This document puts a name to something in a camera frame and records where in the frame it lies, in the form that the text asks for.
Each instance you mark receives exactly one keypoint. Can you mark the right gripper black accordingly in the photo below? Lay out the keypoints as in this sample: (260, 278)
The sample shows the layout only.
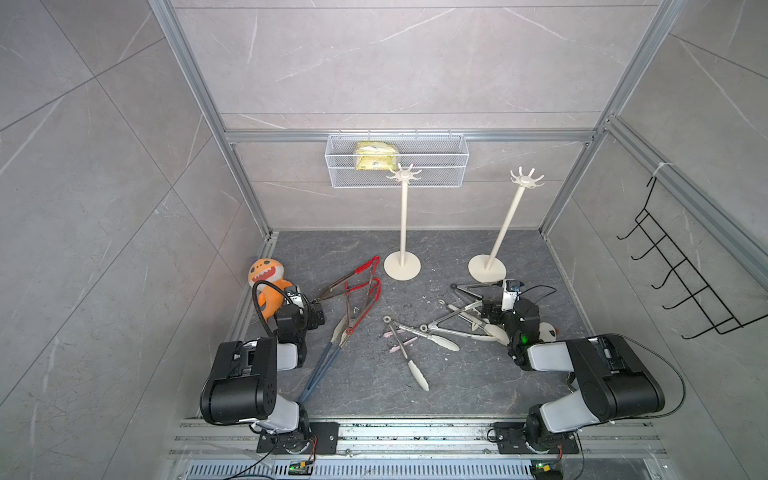
(495, 308)

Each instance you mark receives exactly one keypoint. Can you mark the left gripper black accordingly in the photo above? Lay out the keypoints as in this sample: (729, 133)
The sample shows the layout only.
(308, 315)

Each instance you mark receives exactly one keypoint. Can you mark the blue handle cream tongs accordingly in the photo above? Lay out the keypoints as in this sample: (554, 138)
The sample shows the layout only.
(328, 356)

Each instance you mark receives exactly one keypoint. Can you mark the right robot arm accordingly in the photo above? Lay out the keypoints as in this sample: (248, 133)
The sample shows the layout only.
(608, 380)

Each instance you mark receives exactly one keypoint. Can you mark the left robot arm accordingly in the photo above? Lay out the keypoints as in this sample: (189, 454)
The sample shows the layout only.
(242, 385)

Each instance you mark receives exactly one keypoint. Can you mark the cream tongs yellow dots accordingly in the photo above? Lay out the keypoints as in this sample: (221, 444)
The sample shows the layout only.
(478, 329)

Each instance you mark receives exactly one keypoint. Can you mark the right cream utensil stand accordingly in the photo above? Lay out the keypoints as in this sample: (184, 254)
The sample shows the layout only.
(489, 268)

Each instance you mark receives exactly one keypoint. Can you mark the cream utensil stand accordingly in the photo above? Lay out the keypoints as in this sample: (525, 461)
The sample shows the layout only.
(403, 265)
(489, 268)

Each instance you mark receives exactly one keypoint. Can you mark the black tip steel tongs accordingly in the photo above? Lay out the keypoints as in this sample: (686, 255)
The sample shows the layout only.
(487, 293)

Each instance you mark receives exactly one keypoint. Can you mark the red silicone tip tongs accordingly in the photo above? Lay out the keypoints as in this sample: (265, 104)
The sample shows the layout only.
(354, 315)

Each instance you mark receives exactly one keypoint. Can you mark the left cream utensil stand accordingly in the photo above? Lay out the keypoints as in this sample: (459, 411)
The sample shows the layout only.
(403, 265)

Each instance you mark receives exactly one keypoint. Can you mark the orange shark plush toy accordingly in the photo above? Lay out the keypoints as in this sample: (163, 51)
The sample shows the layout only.
(272, 271)

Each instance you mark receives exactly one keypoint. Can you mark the yellow packet in basket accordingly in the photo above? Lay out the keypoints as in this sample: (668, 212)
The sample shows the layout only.
(375, 156)

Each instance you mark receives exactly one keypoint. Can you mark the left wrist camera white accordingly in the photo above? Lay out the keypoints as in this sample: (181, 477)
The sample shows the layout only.
(295, 296)

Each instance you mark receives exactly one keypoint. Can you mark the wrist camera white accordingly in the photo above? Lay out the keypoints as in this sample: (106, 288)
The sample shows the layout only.
(510, 293)
(295, 296)

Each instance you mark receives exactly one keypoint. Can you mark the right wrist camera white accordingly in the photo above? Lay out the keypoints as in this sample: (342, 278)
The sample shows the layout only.
(510, 293)

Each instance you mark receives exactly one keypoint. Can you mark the white wire mesh basket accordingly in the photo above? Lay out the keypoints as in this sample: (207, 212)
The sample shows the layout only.
(441, 158)

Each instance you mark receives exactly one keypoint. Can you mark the black wall hook rack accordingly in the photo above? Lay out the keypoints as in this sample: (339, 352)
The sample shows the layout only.
(718, 316)

